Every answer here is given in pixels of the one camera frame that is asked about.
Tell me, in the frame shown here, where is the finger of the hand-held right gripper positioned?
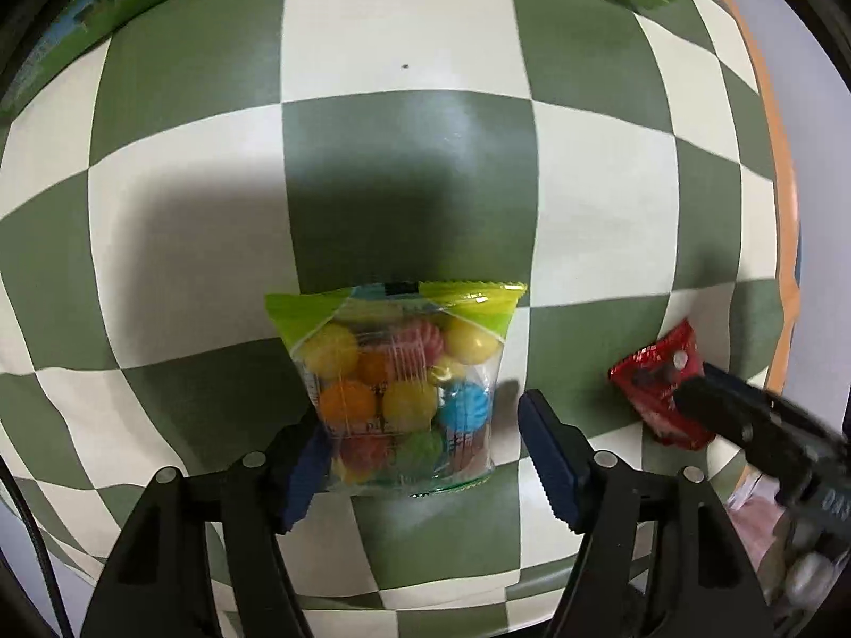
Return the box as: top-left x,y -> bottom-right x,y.
701,362 -> 845,451
674,375 -> 832,499

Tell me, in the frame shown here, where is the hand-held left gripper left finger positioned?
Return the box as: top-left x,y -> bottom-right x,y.
80,405 -> 333,638

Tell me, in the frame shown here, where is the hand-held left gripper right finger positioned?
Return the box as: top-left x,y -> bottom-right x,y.
517,389 -> 775,638

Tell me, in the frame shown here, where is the small red snack packet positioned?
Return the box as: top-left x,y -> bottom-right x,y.
608,319 -> 717,449

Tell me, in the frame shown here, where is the clear bag of colourful candy balls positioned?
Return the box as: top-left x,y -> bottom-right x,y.
264,279 -> 528,496

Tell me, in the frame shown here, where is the green and white checkered mat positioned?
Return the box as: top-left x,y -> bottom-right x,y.
0,0 -> 799,632

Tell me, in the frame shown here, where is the black cable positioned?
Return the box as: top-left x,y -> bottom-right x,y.
0,458 -> 76,638

